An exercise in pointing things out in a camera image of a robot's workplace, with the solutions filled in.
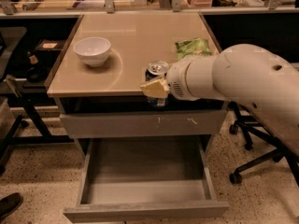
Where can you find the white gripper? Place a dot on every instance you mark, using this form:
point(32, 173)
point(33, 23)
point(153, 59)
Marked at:
point(177, 78)

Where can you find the blue pepsi can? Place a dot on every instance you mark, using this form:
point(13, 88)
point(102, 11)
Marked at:
point(157, 68)

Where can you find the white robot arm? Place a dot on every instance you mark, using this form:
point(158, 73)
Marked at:
point(264, 83)

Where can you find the closed top drawer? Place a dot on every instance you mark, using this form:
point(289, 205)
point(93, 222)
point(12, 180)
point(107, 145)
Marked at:
point(137, 124)

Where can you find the grey drawer cabinet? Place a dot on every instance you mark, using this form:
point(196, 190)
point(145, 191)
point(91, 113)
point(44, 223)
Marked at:
point(137, 39)

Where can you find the open middle drawer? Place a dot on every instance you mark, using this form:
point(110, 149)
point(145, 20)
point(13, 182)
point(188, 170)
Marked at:
point(151, 178)

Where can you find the green chip bag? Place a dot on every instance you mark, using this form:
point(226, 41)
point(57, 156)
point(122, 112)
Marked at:
point(191, 47)

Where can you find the white bowl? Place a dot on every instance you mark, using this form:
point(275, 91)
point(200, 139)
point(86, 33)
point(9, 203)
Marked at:
point(93, 51)

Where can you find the black office chair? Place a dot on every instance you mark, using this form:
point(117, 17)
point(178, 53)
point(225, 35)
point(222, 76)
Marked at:
point(258, 140)

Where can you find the black shoe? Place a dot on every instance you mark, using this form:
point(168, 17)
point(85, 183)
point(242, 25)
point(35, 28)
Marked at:
point(9, 204)

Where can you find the black desk frame left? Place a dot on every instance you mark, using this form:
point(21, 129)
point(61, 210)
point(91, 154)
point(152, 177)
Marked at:
point(45, 137)

